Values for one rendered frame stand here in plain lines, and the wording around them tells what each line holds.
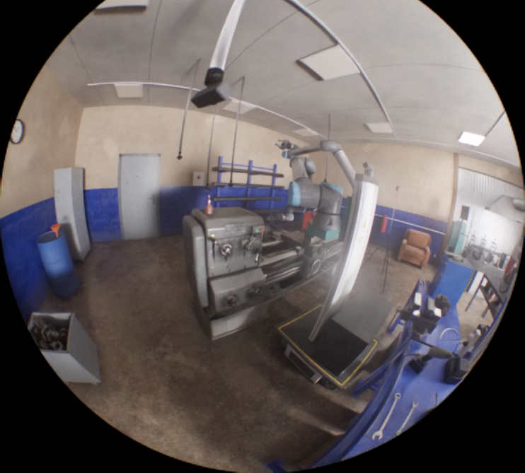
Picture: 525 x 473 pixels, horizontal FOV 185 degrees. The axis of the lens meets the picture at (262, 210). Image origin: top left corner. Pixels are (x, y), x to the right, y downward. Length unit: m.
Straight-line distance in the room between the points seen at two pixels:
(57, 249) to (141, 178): 2.62
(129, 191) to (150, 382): 3.82
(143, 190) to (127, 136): 1.46
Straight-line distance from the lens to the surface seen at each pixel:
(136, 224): 4.53
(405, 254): 5.11
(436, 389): 1.27
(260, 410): 1.70
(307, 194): 0.93
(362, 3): 1.96
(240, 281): 1.46
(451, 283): 1.99
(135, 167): 4.35
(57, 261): 2.97
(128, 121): 4.63
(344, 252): 1.12
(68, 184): 3.80
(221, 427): 1.68
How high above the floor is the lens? 1.68
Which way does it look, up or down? 11 degrees down
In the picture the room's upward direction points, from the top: 5 degrees clockwise
